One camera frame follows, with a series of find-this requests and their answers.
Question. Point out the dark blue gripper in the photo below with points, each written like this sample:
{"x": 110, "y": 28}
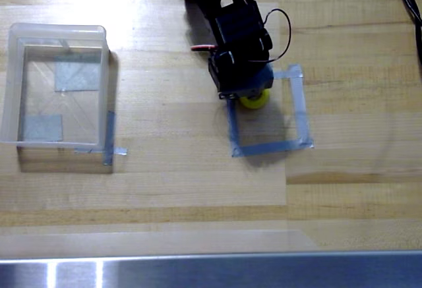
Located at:
{"x": 243, "y": 83}

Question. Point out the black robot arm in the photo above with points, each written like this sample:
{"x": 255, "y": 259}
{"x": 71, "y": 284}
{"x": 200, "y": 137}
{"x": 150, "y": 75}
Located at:
{"x": 230, "y": 21}

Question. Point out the clear plastic container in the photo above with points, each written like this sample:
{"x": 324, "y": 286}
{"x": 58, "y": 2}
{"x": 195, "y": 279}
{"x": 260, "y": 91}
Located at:
{"x": 13, "y": 87}

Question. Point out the grey tape patch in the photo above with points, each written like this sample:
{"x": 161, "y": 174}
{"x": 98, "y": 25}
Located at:
{"x": 43, "y": 128}

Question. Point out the shiny metal rail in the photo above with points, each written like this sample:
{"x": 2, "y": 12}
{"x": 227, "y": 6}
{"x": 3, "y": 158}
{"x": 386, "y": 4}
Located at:
{"x": 211, "y": 270}

